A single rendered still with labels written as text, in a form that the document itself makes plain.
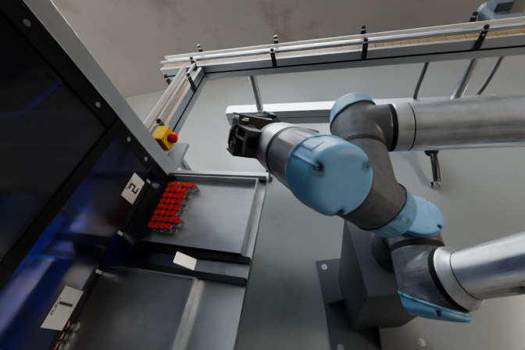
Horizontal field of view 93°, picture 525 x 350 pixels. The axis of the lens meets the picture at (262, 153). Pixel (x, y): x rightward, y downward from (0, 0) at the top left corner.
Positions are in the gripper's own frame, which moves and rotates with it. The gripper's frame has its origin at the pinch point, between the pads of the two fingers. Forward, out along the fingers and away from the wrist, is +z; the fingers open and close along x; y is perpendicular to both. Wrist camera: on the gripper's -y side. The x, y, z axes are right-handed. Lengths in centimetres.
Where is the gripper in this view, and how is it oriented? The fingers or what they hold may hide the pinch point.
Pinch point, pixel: (252, 129)
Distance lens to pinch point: 56.3
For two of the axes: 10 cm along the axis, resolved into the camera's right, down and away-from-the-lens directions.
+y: -9.2, -1.2, -3.7
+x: -2.0, 9.6, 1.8
